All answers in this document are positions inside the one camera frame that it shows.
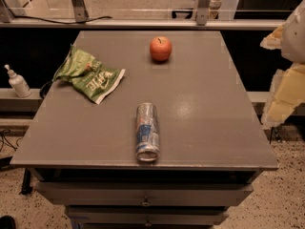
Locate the white pump bottle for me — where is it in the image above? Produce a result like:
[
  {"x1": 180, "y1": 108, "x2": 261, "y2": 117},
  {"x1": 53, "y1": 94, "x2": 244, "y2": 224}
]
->
[{"x1": 5, "y1": 64, "x2": 31, "y2": 98}]

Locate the black shoe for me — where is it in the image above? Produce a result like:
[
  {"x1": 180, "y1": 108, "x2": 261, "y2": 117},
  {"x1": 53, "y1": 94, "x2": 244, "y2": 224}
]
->
[{"x1": 0, "y1": 216, "x2": 16, "y2": 229}]

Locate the silver blue redbull can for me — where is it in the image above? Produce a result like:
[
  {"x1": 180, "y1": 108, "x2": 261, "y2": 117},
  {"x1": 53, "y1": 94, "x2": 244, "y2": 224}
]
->
[{"x1": 135, "y1": 103, "x2": 160, "y2": 162}]

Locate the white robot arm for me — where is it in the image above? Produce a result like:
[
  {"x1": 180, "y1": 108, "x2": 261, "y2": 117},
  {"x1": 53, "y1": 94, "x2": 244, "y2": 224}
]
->
[{"x1": 260, "y1": 0, "x2": 305, "y2": 128}]

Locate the black cable on ledge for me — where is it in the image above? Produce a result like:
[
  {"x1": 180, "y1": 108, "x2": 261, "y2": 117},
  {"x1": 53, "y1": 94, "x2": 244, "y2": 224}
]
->
[{"x1": 9, "y1": 14, "x2": 112, "y2": 25}]

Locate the drawer with knob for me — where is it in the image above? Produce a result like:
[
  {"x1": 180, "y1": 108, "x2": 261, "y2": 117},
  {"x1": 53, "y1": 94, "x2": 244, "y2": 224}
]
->
[
  {"x1": 35, "y1": 182, "x2": 253, "y2": 207},
  {"x1": 65, "y1": 206, "x2": 228, "y2": 226}
]

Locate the red apple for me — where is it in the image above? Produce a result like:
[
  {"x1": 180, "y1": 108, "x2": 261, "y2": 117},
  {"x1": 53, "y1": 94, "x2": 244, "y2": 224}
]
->
[{"x1": 150, "y1": 36, "x2": 173, "y2": 62}]

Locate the black cable on floor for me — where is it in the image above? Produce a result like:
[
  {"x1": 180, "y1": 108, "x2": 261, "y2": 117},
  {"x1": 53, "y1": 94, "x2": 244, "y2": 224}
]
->
[{"x1": 0, "y1": 129, "x2": 23, "y2": 153}]

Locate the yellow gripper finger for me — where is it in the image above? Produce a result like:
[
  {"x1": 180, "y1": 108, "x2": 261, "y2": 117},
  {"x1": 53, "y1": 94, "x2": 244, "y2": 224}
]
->
[
  {"x1": 261, "y1": 63, "x2": 305, "y2": 128},
  {"x1": 260, "y1": 25, "x2": 284, "y2": 50}
]

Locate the metal bracket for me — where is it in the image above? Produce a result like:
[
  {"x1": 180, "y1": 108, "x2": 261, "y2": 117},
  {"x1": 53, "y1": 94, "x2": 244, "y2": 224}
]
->
[
  {"x1": 196, "y1": 0, "x2": 211, "y2": 26},
  {"x1": 71, "y1": 0, "x2": 89, "y2": 23}
]

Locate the grey drawer cabinet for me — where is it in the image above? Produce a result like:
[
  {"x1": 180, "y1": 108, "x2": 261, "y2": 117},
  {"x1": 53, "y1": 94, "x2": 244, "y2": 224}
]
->
[{"x1": 12, "y1": 31, "x2": 277, "y2": 229}]

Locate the green chip bag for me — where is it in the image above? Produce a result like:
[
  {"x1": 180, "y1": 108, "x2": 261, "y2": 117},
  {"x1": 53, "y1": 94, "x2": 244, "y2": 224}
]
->
[{"x1": 52, "y1": 46, "x2": 125, "y2": 105}]

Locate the top drawer with knob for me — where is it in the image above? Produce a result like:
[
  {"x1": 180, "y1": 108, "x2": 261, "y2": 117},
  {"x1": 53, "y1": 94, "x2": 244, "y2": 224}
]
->
[{"x1": 35, "y1": 182, "x2": 253, "y2": 207}]

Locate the left metal bracket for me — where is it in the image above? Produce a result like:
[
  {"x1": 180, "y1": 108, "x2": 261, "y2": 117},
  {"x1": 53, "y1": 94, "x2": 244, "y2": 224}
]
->
[{"x1": 71, "y1": 0, "x2": 89, "y2": 23}]

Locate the right metal bracket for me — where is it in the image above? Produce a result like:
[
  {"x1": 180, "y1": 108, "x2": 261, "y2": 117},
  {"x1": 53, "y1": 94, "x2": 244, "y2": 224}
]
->
[{"x1": 196, "y1": 0, "x2": 211, "y2": 26}]

